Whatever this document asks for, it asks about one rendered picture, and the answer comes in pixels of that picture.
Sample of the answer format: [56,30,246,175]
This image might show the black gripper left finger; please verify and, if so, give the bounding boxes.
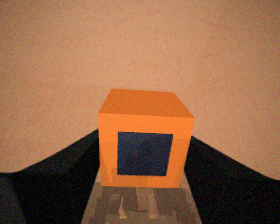
[0,128,100,224]

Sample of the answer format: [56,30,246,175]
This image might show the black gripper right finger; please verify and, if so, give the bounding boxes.
[184,136,280,224]

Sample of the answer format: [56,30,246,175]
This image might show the orange block with dark blue square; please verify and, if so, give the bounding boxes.
[98,89,195,188]

